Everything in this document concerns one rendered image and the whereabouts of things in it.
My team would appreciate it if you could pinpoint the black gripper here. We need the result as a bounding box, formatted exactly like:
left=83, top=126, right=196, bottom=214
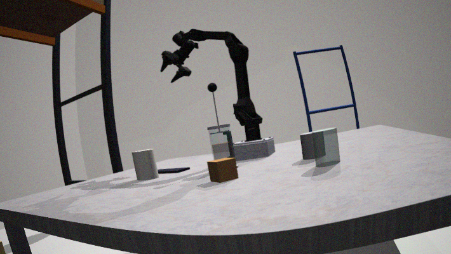
left=160, top=49, right=192, bottom=83

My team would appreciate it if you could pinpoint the glass french press with black knob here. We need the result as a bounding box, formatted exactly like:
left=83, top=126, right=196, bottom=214
left=207, top=83, right=235, bottom=160

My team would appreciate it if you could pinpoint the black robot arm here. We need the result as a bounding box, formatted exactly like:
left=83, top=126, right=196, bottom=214
left=164, top=29, right=262, bottom=142

